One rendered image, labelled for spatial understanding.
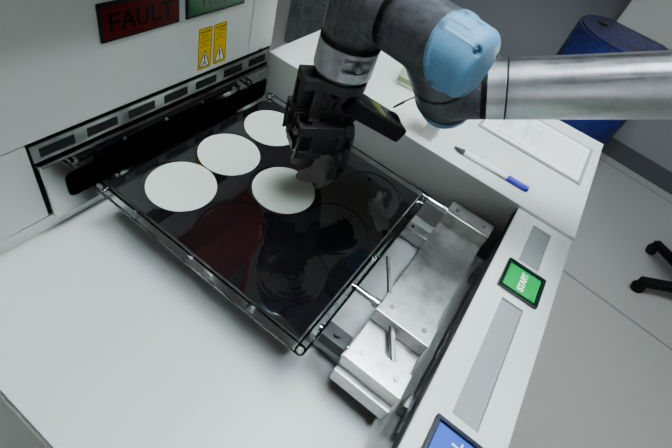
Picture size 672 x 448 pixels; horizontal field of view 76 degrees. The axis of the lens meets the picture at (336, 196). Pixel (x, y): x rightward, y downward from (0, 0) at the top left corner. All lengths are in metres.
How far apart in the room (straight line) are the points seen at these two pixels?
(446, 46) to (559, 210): 0.44
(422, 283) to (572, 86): 0.33
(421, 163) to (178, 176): 0.40
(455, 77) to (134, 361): 0.49
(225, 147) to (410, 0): 0.40
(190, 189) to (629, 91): 0.56
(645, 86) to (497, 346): 0.33
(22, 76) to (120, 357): 0.34
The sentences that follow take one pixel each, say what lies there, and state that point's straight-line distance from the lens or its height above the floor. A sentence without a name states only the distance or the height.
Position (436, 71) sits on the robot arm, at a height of 1.20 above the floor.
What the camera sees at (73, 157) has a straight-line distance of 0.66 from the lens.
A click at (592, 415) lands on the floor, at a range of 1.97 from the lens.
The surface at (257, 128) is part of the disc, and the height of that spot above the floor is 0.90.
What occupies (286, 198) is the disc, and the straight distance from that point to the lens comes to 0.66.
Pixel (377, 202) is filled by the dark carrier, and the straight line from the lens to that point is 0.71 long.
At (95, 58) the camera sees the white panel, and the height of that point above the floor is 1.06.
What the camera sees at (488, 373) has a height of 0.96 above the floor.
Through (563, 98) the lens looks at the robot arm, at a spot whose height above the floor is 1.18.
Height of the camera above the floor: 1.38
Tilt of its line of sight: 45 degrees down
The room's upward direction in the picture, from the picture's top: 20 degrees clockwise
